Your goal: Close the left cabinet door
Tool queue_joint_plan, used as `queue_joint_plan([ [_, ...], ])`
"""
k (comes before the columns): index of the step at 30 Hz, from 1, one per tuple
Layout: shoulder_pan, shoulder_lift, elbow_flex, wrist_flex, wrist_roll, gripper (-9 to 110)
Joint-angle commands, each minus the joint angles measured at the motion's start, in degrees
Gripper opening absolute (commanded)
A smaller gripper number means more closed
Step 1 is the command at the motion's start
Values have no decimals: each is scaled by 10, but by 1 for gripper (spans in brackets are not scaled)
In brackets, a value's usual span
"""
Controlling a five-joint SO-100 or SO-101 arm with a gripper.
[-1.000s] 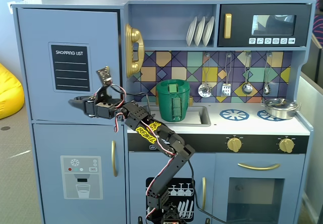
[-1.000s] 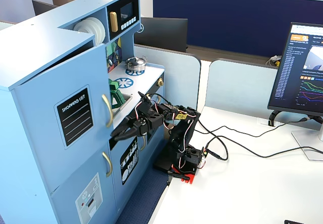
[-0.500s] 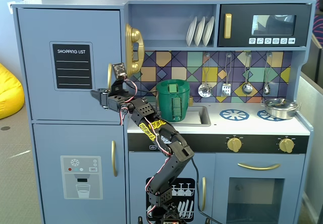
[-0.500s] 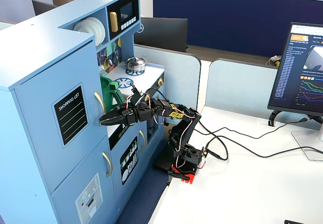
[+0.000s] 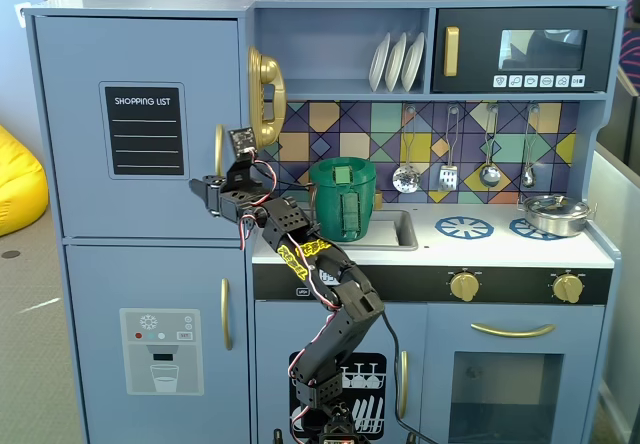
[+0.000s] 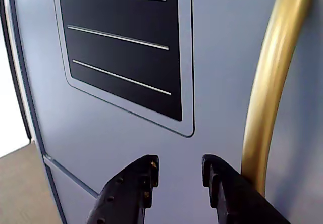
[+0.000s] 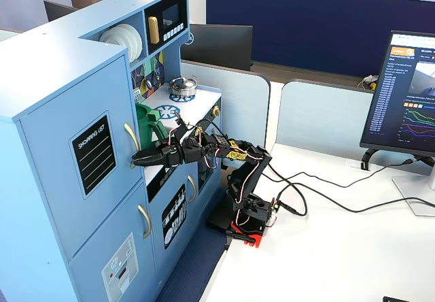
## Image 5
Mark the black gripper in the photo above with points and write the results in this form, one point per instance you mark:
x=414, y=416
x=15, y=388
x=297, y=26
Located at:
x=216, y=195

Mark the blue shopping list cabinet door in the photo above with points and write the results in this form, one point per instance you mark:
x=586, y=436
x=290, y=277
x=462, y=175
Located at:
x=75, y=164

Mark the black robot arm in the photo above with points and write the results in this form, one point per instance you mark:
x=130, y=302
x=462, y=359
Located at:
x=350, y=304

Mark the blue ice dispenser fridge door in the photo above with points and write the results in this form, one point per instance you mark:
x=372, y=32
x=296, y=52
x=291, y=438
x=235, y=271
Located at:
x=165, y=284

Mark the blue dishwasher door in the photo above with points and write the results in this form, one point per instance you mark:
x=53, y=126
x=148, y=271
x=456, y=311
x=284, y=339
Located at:
x=275, y=324

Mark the blue toy kitchen cabinet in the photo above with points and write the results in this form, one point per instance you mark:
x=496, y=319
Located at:
x=340, y=19

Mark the blue oven door with window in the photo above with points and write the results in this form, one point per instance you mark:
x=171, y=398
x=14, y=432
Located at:
x=440, y=329

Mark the gold toy telephone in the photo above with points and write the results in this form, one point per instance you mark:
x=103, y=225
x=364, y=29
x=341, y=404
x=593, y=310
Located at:
x=265, y=79

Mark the green printed container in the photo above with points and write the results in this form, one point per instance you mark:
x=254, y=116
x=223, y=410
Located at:
x=332, y=204

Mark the gold toy faucet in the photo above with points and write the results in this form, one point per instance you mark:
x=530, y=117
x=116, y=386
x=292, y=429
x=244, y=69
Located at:
x=378, y=200

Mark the yellow bean bag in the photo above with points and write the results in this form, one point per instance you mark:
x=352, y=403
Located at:
x=20, y=184

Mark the steel skimmer spoon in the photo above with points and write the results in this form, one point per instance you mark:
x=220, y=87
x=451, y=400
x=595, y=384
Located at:
x=406, y=180

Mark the grey toy sink basin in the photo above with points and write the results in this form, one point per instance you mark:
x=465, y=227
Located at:
x=407, y=234

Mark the white toy plate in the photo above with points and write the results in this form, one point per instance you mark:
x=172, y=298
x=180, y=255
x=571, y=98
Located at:
x=395, y=64
x=378, y=64
x=414, y=61

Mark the dark round floor cap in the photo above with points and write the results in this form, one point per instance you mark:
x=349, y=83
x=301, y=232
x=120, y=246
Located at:
x=10, y=254

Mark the steel slotted spatula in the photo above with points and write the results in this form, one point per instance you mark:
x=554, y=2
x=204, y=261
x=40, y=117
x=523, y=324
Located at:
x=447, y=179

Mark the gold stove knob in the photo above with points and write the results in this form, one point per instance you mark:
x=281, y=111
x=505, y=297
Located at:
x=568, y=288
x=465, y=286

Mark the steel ladle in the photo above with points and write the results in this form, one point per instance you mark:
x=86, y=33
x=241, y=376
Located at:
x=490, y=175

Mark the black toy microwave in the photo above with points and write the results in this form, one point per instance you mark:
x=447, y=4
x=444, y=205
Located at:
x=475, y=44

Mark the steel pot with lid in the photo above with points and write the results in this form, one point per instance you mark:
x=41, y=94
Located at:
x=555, y=216

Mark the grey partition panel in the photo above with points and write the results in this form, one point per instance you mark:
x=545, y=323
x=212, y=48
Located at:
x=617, y=264

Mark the small camera circuit board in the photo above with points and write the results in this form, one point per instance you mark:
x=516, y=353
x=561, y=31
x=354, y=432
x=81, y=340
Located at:
x=242, y=139

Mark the white wall outlet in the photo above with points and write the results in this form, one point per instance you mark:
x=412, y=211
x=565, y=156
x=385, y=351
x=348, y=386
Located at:
x=22, y=14

